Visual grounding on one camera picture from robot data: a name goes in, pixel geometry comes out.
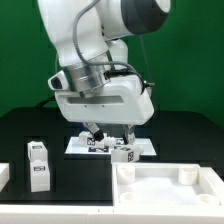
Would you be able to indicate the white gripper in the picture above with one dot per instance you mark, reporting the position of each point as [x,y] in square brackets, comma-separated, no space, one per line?
[121,101]

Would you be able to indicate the white square tabletop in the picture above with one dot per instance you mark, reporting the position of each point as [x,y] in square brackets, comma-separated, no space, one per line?
[165,185]

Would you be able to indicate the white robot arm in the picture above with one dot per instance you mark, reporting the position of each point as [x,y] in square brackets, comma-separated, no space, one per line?
[96,85]

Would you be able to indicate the white tag sheet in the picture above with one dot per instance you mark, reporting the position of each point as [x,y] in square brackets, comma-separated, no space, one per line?
[75,148]

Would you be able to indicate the white left fence block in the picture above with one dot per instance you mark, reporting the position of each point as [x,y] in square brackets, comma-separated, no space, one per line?
[4,175]

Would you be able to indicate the white front fence bar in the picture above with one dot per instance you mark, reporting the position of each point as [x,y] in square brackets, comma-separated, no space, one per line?
[40,214]

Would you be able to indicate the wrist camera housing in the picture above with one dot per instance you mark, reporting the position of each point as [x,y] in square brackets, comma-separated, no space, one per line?
[59,82]

